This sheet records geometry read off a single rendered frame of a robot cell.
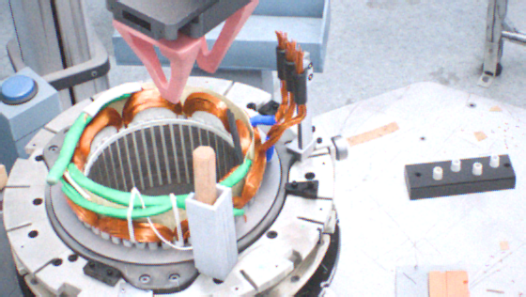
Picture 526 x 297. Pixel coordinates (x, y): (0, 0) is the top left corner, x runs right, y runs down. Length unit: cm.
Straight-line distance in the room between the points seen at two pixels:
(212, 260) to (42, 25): 59
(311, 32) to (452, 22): 181
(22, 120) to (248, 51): 28
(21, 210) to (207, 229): 22
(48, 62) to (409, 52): 166
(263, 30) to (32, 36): 32
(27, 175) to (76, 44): 43
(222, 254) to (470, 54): 213
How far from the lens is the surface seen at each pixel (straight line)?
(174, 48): 72
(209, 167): 84
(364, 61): 292
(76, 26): 144
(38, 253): 98
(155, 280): 93
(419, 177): 144
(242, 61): 125
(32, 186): 104
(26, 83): 125
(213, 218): 87
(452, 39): 302
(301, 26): 131
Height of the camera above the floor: 180
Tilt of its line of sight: 42 degrees down
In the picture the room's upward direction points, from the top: 4 degrees counter-clockwise
